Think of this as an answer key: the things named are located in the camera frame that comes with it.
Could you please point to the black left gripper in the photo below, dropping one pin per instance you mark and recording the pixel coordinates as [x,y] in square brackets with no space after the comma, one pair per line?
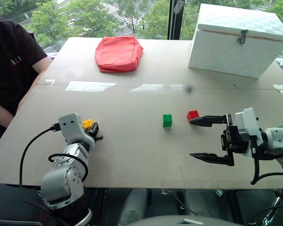
[97,138]

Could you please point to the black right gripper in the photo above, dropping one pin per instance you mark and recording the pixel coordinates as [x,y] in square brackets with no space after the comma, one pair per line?
[235,139]

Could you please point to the yellow toy brick cube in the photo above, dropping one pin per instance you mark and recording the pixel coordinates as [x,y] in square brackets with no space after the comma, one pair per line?
[87,124]

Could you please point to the person's bare forearm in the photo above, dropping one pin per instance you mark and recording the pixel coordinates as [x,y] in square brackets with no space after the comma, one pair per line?
[1,113]
[41,66]

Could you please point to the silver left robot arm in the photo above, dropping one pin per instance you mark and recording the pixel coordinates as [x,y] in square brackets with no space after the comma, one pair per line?
[66,174]

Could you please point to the red toy brick cube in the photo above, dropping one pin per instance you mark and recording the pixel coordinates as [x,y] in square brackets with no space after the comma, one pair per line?
[192,115]

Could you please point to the green toy brick cube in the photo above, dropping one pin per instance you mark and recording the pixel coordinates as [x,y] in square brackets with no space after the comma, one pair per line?
[167,120]

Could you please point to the red fabric pouch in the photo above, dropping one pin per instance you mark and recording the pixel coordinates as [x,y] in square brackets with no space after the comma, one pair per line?
[118,54]

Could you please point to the grey rounded shape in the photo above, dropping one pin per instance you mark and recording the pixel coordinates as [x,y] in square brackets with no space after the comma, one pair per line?
[134,207]

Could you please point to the white lidded box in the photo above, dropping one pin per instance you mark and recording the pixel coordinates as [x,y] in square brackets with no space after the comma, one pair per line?
[235,44]

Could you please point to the person in black shirt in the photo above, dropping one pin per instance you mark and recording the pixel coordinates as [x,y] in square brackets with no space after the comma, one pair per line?
[9,70]

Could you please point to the grey metal box latch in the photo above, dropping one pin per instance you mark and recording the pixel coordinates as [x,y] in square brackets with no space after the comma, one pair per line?
[242,37]

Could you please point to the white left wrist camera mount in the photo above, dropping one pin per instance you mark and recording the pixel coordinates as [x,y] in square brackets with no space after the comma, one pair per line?
[69,128]

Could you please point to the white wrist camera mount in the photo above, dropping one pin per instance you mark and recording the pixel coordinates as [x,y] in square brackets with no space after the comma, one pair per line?
[247,124]
[69,128]

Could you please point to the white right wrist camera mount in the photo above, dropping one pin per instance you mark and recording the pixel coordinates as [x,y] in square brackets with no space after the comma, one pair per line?
[247,124]

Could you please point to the black window frame post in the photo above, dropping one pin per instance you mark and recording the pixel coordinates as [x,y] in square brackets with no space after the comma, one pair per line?
[175,23]

